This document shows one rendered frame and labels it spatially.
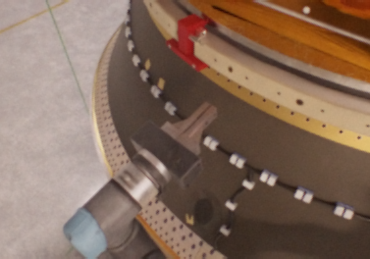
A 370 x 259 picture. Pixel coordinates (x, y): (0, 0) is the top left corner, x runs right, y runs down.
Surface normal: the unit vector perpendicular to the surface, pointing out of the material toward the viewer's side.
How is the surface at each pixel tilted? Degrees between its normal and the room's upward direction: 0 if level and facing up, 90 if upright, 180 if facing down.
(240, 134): 62
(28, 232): 0
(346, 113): 90
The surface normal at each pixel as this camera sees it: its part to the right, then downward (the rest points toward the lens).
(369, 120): -0.45, 0.69
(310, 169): -0.44, 0.29
